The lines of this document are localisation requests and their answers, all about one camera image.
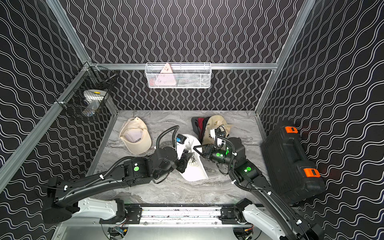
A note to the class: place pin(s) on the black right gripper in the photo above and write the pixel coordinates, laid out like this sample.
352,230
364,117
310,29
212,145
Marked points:
209,152

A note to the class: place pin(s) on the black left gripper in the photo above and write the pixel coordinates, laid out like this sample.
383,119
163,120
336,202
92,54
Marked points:
184,162

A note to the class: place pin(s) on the white baseball cap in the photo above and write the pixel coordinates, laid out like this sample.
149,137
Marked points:
189,160

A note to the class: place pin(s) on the cream baseball cap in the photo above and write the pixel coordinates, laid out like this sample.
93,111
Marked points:
135,136

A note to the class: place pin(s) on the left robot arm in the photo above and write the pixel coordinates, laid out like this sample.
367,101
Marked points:
63,196

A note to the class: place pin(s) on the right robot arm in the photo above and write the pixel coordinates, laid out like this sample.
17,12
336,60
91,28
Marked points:
282,222

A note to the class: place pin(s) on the red and black cap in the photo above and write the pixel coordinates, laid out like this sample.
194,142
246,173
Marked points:
201,125

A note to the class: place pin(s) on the beige cap with black lettering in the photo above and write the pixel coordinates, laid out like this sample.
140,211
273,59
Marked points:
214,122

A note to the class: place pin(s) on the dark grey cap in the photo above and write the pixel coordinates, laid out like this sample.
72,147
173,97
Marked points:
195,125

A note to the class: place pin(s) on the pink triangular card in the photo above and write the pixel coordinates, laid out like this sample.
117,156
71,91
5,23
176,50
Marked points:
166,77

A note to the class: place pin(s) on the black plastic tool case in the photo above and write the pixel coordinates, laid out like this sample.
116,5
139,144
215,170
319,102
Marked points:
294,177

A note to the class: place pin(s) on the white item in black basket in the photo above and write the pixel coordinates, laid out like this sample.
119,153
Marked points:
93,99

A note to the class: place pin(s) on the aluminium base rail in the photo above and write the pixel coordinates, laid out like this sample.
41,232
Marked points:
174,215

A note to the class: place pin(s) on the white wire wall basket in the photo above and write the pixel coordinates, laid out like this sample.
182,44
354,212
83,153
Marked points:
188,75

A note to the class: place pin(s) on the black wire mesh basket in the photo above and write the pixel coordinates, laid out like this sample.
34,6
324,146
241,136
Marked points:
94,78

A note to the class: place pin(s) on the aluminium corner frame post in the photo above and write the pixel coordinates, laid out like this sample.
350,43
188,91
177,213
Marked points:
69,30

